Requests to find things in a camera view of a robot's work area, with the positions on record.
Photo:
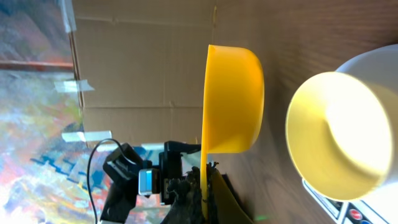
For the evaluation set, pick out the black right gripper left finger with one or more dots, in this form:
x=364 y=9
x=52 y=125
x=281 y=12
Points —
x=186 y=208

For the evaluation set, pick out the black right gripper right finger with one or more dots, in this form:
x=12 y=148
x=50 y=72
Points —
x=222 y=203

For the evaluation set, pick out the yellow plastic measuring scoop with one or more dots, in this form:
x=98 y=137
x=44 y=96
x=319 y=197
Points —
x=233 y=105

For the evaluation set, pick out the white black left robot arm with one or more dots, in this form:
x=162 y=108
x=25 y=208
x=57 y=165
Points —
x=133 y=176

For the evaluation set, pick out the pale yellow plastic bowl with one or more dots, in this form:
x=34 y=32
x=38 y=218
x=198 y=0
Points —
x=341 y=134

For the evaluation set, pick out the white digital kitchen scale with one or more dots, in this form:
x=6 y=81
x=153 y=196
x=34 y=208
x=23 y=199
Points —
x=380 y=206

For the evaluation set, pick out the brown cardboard board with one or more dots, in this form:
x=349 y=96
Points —
x=145 y=64

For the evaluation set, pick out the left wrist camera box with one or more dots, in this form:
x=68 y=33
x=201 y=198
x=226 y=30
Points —
x=149 y=182

